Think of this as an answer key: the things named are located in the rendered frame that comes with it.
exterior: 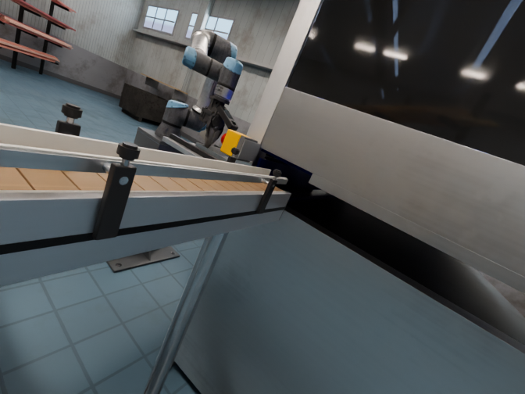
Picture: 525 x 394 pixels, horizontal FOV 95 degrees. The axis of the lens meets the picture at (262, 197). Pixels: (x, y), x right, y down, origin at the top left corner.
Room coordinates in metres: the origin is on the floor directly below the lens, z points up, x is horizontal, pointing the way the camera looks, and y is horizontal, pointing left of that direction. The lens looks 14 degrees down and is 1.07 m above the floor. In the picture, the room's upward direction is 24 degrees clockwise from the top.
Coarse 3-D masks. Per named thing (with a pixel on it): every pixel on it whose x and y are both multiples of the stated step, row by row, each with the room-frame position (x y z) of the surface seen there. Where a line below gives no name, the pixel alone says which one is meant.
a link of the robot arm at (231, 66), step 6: (228, 60) 1.01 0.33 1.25; (234, 60) 1.01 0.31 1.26; (228, 66) 1.01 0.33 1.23; (234, 66) 1.01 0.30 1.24; (240, 66) 1.03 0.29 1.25; (222, 72) 1.02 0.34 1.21; (228, 72) 1.01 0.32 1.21; (234, 72) 1.01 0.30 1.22; (240, 72) 1.04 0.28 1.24; (222, 78) 1.01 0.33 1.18; (228, 78) 1.01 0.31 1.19; (234, 78) 1.02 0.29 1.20; (222, 84) 1.01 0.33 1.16; (228, 84) 1.01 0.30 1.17; (234, 84) 1.03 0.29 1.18; (234, 90) 1.05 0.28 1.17
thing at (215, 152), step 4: (196, 144) 0.99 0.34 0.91; (200, 144) 1.01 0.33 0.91; (200, 148) 0.97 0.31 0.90; (204, 148) 0.97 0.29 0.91; (212, 148) 1.08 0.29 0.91; (216, 148) 1.10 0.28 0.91; (208, 152) 0.95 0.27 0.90; (212, 152) 0.94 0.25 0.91; (216, 152) 1.11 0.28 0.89; (220, 152) 1.13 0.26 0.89; (216, 156) 0.93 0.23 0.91; (220, 156) 0.92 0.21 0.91; (224, 156) 1.15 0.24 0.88; (228, 156) 1.19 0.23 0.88; (220, 160) 0.92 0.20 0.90; (224, 160) 0.91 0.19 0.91
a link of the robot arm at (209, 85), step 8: (216, 40) 1.38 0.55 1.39; (224, 40) 1.42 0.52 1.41; (216, 48) 1.39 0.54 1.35; (224, 48) 1.40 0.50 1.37; (232, 48) 1.42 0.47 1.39; (216, 56) 1.41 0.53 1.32; (224, 56) 1.41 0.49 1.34; (232, 56) 1.43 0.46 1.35; (208, 80) 1.45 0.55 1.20; (208, 88) 1.46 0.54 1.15; (200, 96) 1.48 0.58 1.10; (208, 96) 1.47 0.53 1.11; (200, 104) 1.48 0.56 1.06; (208, 104) 1.49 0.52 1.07; (192, 112) 1.49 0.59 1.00; (200, 112) 1.48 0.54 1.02; (192, 120) 1.48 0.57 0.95; (200, 120) 1.49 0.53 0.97; (192, 128) 1.51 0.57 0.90; (200, 128) 1.51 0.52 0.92
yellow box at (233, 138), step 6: (228, 132) 0.73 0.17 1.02; (234, 132) 0.72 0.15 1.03; (228, 138) 0.73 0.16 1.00; (234, 138) 0.72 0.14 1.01; (240, 138) 0.71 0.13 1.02; (246, 138) 0.71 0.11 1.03; (228, 144) 0.72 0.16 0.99; (234, 144) 0.71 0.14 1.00; (240, 144) 0.71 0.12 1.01; (222, 150) 0.73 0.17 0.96; (228, 150) 0.72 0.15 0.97; (240, 150) 0.70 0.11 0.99; (234, 156) 0.71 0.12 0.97
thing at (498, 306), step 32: (320, 192) 1.56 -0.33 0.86; (320, 224) 0.80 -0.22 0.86; (352, 224) 1.03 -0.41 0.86; (384, 224) 1.42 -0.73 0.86; (384, 256) 0.76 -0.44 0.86; (416, 256) 0.97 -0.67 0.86; (448, 256) 1.31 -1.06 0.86; (448, 288) 0.73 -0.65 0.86; (480, 288) 0.91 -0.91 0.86; (512, 320) 0.70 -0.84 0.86
